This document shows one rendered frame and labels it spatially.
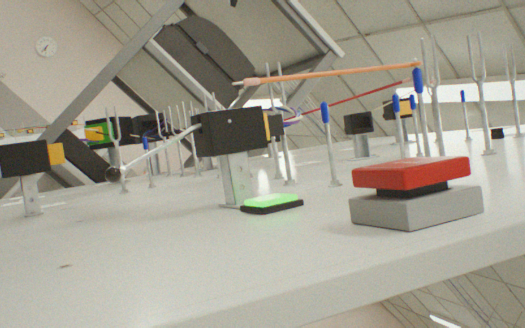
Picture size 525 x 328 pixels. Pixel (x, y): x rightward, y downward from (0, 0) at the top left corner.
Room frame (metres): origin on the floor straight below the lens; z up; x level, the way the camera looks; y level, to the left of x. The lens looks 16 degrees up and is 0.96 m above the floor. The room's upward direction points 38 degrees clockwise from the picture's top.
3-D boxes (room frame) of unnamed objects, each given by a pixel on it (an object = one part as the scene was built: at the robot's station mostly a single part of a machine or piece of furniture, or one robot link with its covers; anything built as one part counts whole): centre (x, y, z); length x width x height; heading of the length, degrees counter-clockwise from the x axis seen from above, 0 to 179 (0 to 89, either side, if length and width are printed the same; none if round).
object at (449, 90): (3.28, -0.87, 3.26); 1.27 x 0.17 x 0.08; 26
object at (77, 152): (1.63, 0.35, 1.09); 0.35 x 0.33 x 0.07; 18
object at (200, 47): (1.59, 0.34, 1.56); 0.30 x 0.23 x 0.19; 110
